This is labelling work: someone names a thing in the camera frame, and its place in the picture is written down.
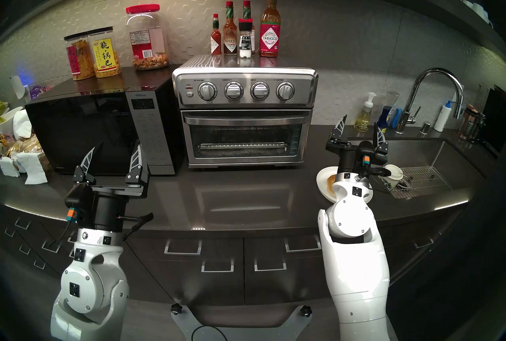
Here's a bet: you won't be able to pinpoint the white paper coffee cup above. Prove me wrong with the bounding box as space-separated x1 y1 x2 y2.
381 164 404 190

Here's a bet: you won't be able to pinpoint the glass toaster oven door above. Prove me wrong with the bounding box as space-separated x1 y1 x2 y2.
182 110 311 165

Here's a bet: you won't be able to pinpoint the chrome gooseneck faucet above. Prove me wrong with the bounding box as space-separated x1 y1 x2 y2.
394 68 465 135

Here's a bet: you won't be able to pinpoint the large orange Tabasco bottle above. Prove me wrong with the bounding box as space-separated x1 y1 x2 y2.
259 0 281 58

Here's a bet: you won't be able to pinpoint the white bowl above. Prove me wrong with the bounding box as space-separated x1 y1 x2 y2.
0 106 24 139

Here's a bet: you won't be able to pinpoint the black floor cable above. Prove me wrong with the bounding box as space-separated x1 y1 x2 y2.
192 324 230 341

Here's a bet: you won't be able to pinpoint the copper french press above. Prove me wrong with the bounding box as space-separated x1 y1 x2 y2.
459 104 486 143

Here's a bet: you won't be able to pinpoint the black cap salt grinder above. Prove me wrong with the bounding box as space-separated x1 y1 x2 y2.
238 18 253 60

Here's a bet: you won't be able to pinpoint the bagged bread loaf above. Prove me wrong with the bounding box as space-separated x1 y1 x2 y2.
4 135 52 171

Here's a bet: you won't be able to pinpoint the wire oven rack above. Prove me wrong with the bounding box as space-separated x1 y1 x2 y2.
198 142 287 151

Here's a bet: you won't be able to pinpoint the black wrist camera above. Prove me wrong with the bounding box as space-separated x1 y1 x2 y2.
357 146 375 172
65 184 94 223

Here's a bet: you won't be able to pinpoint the medium red Tabasco bottle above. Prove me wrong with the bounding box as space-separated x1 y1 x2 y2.
223 1 238 56

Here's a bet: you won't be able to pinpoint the wire sink rack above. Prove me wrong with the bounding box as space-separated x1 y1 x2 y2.
372 165 453 199

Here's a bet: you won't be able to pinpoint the green label Tabasco bottle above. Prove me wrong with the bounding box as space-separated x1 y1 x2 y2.
242 0 257 55

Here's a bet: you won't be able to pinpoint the small white paper napkin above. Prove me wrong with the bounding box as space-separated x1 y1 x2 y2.
0 156 20 177

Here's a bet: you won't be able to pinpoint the white bottle blue cap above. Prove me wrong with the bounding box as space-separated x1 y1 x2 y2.
434 100 453 133

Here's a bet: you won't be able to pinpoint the stainless steel toaster oven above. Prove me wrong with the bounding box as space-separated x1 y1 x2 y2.
172 53 319 169

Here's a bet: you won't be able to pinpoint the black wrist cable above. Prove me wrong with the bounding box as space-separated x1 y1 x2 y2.
356 168 392 182
119 213 155 242

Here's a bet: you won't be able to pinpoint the silver oven knob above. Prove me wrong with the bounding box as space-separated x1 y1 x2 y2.
251 81 271 101
198 81 218 102
224 81 244 101
276 81 295 102

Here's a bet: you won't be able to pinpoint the snack jar yellow label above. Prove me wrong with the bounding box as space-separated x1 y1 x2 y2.
88 27 122 79

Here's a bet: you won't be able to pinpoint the white round plate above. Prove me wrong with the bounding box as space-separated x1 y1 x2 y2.
316 165 374 204

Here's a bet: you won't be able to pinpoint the yellow soap pump dispenser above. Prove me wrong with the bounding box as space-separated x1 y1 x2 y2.
353 92 377 133

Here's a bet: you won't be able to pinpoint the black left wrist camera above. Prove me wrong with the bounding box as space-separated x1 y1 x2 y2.
65 184 94 223

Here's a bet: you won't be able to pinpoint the small red Tabasco bottle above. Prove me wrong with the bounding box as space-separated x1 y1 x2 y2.
210 13 223 57

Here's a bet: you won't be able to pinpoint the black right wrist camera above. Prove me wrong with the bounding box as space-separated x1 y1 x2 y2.
357 146 375 172

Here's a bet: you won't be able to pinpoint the purple snack bag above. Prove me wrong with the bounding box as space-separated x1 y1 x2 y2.
26 84 50 101

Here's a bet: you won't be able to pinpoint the crumpled white tissue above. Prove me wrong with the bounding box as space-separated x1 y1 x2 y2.
13 109 33 140

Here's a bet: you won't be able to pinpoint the dark blue dish bottle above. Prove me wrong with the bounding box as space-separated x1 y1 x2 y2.
378 105 393 130

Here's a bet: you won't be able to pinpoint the black microwave oven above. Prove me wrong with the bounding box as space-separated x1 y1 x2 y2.
25 64 186 176

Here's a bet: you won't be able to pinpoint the stainless steel sink basin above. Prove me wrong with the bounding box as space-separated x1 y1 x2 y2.
348 138 487 200

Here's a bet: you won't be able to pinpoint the black coffee machine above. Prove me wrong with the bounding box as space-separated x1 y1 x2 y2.
482 85 506 157

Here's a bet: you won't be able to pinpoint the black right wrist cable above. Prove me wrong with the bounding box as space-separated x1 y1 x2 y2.
356 168 392 182

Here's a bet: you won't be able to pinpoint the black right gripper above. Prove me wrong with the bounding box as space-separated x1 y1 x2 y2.
327 115 390 179

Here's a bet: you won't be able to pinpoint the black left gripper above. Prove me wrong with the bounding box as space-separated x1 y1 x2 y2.
73 140 150 231

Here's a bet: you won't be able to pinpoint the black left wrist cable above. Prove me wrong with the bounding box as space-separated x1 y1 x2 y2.
119 213 155 242

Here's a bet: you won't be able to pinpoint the clear jar red lid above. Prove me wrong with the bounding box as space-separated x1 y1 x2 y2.
126 4 170 71

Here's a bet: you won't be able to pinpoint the dark base cabinet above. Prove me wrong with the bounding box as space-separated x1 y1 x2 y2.
0 202 471 305

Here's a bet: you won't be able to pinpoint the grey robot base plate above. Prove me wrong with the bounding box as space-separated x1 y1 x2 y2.
171 303 313 341

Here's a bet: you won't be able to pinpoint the snack jar red label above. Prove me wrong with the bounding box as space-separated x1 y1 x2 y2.
64 32 96 81

